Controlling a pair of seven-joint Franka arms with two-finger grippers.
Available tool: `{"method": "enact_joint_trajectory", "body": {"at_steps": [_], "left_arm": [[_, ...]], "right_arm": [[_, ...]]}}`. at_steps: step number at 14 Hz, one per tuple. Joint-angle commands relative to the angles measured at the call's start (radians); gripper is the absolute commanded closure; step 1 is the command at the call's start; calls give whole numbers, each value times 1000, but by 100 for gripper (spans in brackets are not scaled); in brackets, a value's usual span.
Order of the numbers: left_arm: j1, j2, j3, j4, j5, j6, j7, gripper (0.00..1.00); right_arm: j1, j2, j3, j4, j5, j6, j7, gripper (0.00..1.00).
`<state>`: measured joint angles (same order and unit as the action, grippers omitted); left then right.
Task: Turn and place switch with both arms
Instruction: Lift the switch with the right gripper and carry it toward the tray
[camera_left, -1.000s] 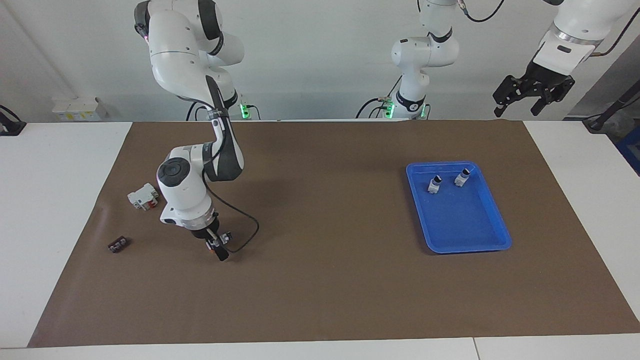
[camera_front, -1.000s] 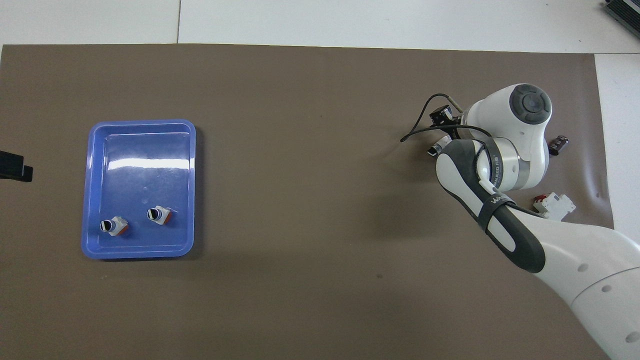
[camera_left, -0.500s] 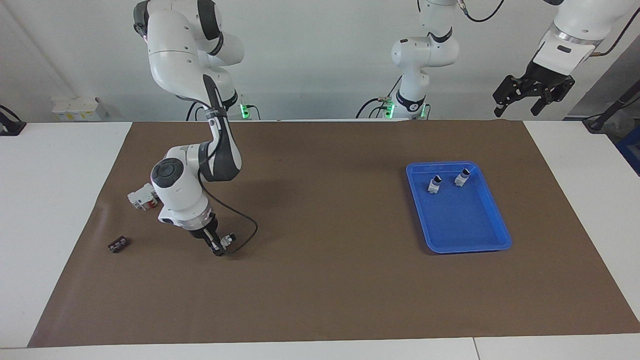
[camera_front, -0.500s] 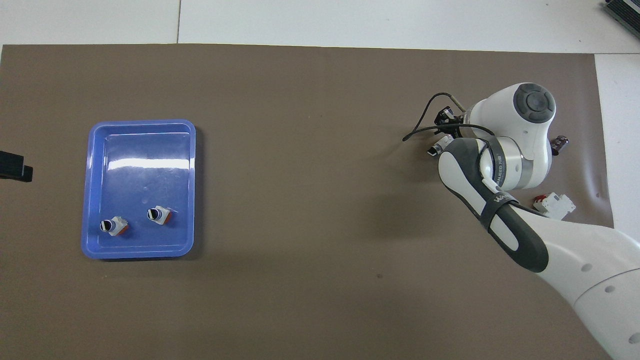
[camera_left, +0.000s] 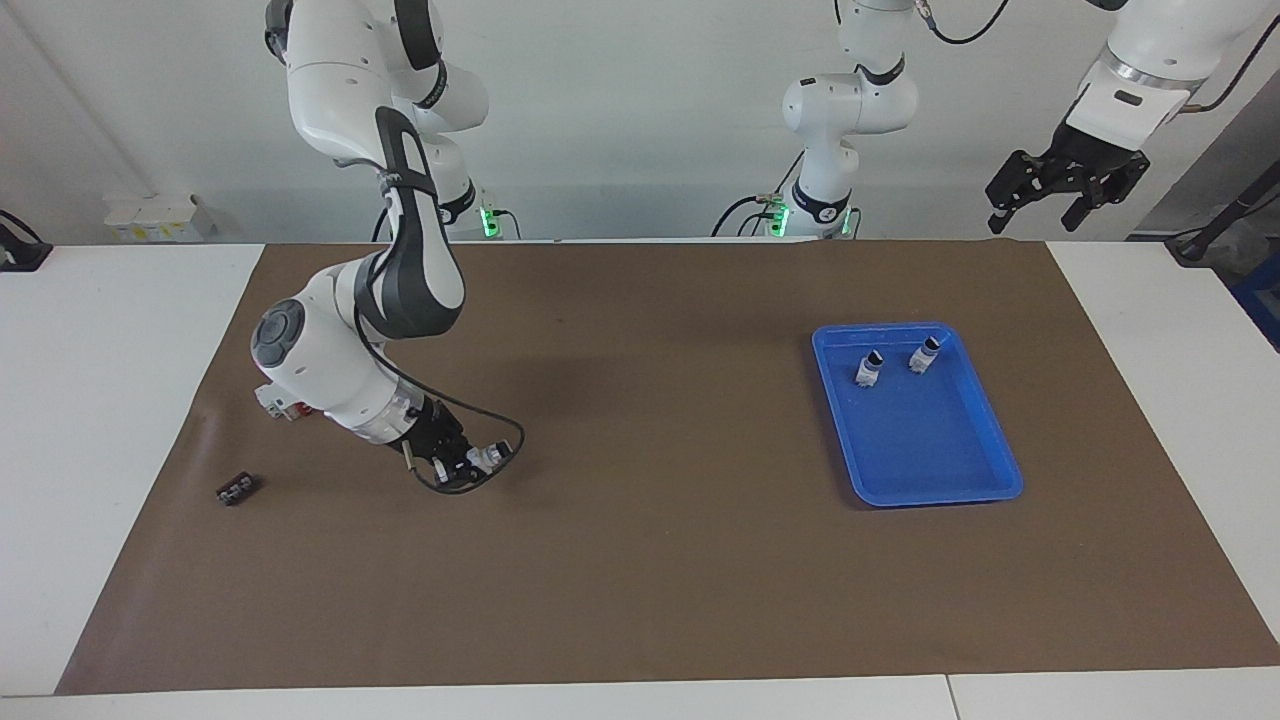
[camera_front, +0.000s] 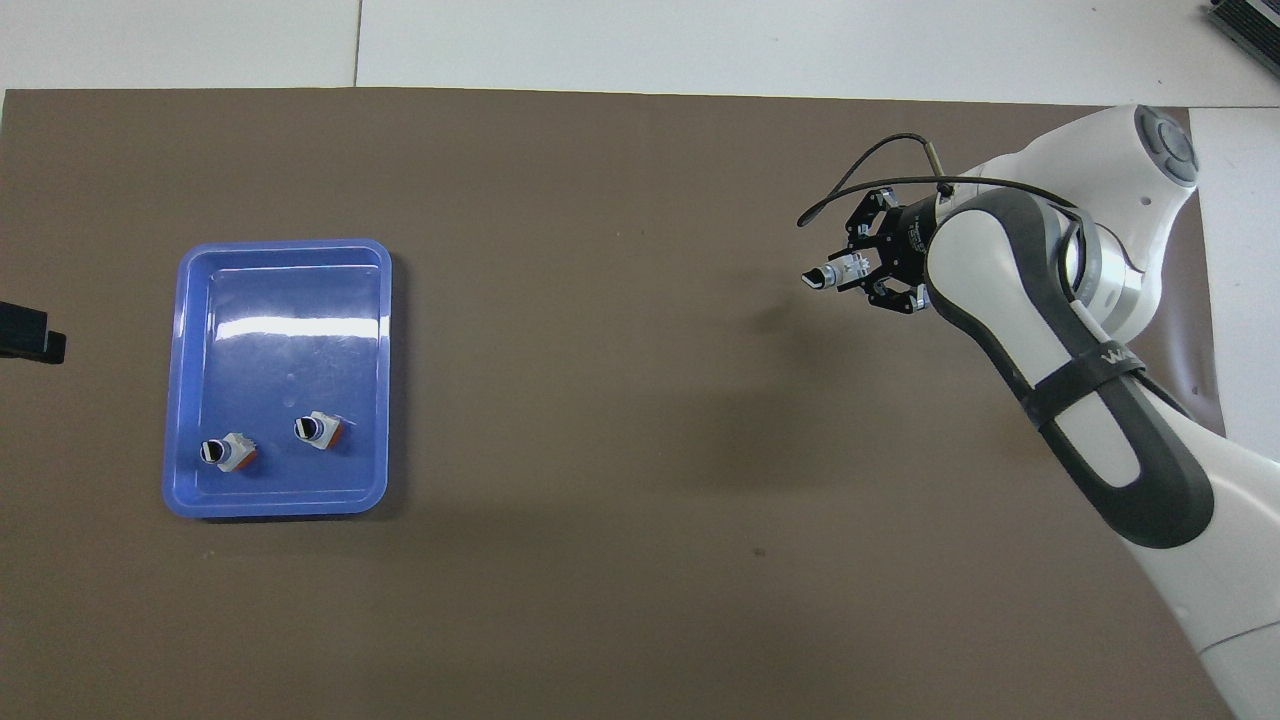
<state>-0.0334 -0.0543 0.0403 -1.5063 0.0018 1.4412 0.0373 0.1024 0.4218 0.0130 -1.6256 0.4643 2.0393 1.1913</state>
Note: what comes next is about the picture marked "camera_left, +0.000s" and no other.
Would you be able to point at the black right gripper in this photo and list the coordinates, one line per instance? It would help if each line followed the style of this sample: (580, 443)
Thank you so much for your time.
(430, 430)

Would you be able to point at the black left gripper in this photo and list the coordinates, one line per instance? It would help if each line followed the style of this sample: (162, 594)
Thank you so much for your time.
(1085, 150)

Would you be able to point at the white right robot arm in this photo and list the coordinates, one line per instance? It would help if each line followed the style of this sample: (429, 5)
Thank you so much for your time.
(300, 370)

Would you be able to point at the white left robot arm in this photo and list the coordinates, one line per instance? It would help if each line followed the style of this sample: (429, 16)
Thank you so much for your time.
(850, 105)

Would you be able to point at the black stand pole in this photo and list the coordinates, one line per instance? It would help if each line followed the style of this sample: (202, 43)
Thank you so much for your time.
(1225, 215)

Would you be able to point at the brown table mat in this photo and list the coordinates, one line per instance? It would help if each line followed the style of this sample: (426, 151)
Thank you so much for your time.
(640, 500)

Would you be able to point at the white circuit breaker red lever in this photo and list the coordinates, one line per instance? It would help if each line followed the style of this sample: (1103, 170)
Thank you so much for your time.
(272, 400)

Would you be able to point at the small black terminal block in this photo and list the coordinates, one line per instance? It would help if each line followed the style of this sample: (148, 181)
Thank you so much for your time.
(238, 490)

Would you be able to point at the blue crate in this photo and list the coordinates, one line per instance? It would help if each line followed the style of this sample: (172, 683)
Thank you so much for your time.
(1262, 300)

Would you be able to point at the blue plastic tray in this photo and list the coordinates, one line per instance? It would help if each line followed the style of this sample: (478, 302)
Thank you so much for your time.
(930, 440)

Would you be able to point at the white cardboard box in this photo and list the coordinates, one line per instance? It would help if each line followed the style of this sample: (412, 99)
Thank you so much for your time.
(155, 218)

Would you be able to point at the black clamp mount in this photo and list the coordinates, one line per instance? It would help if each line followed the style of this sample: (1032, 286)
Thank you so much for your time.
(20, 252)

